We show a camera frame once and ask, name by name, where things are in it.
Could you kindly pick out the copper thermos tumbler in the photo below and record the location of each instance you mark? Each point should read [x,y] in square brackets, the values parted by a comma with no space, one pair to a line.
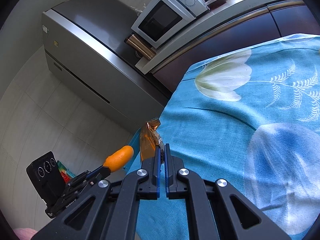
[140,46]

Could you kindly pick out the teal storage rack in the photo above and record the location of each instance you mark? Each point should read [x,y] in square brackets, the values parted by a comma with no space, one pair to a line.
[65,172]

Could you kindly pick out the teal trash bin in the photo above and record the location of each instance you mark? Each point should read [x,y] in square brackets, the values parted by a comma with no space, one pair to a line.
[135,144]

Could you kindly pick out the white microwave oven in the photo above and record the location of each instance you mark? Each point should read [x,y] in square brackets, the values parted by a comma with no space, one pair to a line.
[162,19]

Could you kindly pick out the gold snack wrapper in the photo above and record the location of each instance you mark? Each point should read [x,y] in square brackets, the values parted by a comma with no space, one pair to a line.
[149,139]

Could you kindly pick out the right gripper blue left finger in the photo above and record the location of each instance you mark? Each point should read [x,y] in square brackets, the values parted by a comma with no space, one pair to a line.
[107,210]

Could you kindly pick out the dark red food container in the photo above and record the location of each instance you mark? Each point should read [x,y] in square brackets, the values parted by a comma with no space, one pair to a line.
[215,3]

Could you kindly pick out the blue floral tablecloth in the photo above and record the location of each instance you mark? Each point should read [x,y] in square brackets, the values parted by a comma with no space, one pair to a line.
[251,116]

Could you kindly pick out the long orange peel strip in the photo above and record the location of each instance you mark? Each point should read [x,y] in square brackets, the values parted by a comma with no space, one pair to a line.
[119,159]

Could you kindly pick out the grey refrigerator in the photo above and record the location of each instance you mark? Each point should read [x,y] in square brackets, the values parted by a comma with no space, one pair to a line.
[84,44]

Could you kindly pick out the dark lower kitchen cabinets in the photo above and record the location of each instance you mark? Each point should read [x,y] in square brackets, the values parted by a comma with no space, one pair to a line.
[265,24]

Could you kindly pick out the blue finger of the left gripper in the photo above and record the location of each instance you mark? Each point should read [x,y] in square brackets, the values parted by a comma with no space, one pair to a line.
[102,170]

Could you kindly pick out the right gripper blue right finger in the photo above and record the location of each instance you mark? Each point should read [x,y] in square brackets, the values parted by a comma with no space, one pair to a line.
[215,209]

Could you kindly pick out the pink sleeve forearm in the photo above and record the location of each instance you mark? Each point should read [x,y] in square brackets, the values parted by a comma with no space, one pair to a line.
[25,233]

